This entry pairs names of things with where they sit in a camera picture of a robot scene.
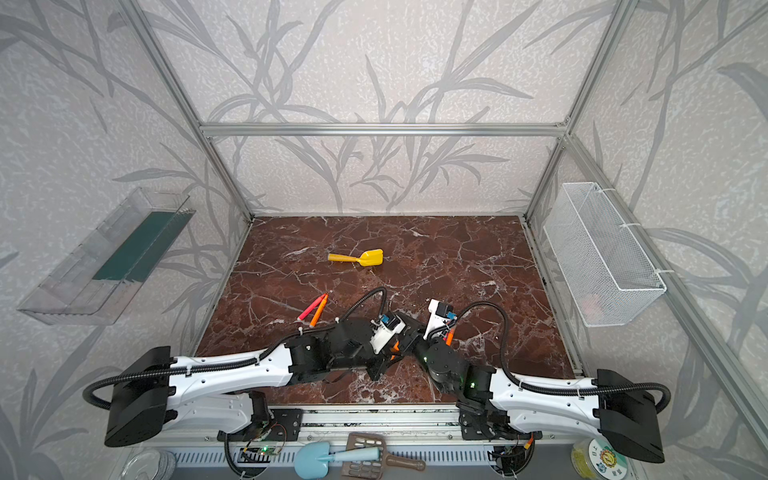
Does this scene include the pink highlighter pen group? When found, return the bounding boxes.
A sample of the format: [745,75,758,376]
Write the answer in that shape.
[297,294,326,321]

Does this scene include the orange highlighter pen group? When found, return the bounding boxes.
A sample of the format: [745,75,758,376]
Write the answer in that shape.
[389,341,402,362]

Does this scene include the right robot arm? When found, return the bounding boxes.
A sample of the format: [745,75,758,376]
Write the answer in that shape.
[396,313,671,464]

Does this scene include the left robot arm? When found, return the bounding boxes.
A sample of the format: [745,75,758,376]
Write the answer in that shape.
[82,315,404,447]

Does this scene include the yellow toy shovel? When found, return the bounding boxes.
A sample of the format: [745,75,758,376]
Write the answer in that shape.
[327,249,384,267]

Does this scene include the light blue toy shovel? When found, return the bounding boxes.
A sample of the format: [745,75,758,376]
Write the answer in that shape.
[293,442,381,479]

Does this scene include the brown toy spatula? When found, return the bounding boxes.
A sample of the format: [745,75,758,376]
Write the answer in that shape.
[341,432,426,479]

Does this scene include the yellow green tape roll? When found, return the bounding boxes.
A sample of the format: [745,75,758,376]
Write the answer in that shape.
[570,438,629,480]

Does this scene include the clear round lid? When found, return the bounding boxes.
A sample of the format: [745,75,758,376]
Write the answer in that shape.
[117,449,177,480]

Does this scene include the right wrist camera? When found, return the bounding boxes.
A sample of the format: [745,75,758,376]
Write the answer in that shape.
[423,299,457,340]

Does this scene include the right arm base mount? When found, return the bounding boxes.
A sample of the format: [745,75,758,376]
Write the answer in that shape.
[456,402,543,441]

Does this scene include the aluminium front rail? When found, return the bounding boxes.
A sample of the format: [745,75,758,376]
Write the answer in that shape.
[142,404,599,448]

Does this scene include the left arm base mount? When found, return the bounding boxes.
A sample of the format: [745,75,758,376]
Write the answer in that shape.
[217,391,304,442]

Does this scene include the white wire mesh basket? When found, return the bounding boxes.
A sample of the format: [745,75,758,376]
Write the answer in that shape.
[544,182,667,328]

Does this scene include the clear plastic wall bin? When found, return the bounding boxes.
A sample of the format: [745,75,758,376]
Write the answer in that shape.
[17,187,196,326]

